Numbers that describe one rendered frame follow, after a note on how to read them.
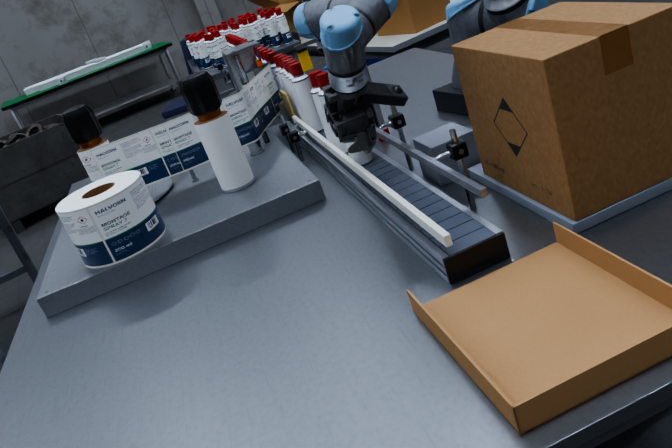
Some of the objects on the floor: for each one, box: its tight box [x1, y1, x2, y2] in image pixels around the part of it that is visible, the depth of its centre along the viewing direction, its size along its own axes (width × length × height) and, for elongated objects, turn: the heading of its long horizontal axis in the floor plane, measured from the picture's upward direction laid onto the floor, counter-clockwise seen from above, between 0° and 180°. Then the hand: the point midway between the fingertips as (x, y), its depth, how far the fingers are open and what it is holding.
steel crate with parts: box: [0, 114, 89, 234], centre depth 558 cm, size 108×93×73 cm
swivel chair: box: [162, 34, 193, 119], centre depth 565 cm, size 56×53×96 cm
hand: (368, 147), depth 140 cm, fingers closed
